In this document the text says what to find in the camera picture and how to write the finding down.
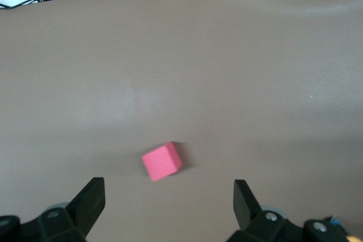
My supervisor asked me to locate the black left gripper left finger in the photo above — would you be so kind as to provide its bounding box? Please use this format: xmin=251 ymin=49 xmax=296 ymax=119
xmin=0 ymin=177 xmax=106 ymax=242

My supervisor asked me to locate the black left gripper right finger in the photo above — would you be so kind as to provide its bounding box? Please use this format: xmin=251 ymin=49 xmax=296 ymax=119
xmin=226 ymin=179 xmax=348 ymax=242

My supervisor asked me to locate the pink foam cube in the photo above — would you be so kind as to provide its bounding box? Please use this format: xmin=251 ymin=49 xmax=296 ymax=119
xmin=141 ymin=141 xmax=183 ymax=182

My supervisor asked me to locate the brown table mat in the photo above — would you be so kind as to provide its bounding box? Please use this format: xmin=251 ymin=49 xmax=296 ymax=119
xmin=0 ymin=0 xmax=363 ymax=242

